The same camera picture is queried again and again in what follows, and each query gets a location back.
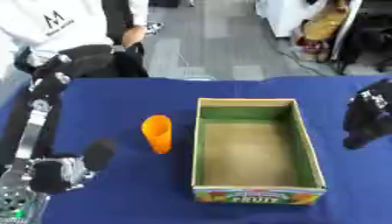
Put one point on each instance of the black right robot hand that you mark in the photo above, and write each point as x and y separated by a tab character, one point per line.
365	122

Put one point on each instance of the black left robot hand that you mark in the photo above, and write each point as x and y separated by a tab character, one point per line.
47	176

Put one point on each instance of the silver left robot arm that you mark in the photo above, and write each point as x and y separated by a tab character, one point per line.
15	201

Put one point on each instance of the cardboard box with green inside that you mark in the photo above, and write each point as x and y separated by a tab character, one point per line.
250	154

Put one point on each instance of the black chair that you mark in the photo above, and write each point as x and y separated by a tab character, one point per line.
370	38

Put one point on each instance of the yellow bag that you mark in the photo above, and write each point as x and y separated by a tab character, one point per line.
324	24

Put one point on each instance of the orange plastic cup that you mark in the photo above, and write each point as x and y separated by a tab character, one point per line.
158	137

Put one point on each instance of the white cabinet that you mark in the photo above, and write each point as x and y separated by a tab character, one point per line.
278	14

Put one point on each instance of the person's hand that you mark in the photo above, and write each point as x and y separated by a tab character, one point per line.
133	35

